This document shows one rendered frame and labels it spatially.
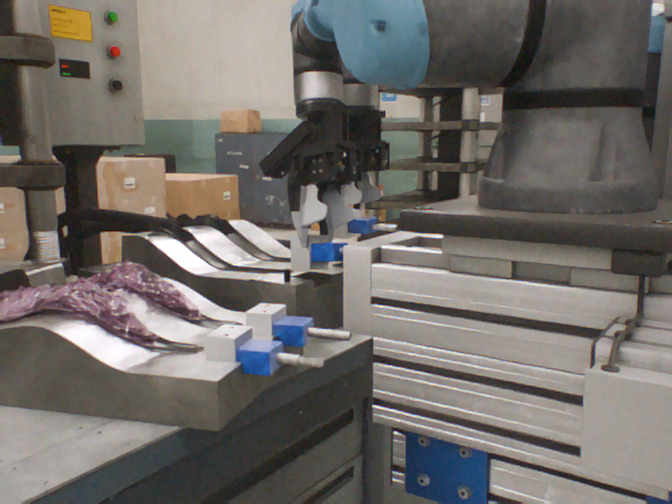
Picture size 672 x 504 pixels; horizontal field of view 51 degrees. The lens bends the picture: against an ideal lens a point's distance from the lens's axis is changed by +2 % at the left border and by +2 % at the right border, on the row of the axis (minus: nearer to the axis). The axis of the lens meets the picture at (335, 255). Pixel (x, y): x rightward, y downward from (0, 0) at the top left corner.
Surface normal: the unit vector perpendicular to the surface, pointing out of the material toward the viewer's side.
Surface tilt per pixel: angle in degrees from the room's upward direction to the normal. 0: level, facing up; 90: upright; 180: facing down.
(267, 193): 90
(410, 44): 122
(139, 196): 83
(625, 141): 72
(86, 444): 0
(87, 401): 90
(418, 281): 90
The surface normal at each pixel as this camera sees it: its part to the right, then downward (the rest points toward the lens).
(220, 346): -0.29, 0.17
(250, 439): 0.83, 0.10
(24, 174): 0.33, 0.16
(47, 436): 0.00, -0.99
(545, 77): -0.65, 0.15
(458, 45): 0.19, 0.64
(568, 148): -0.29, -0.14
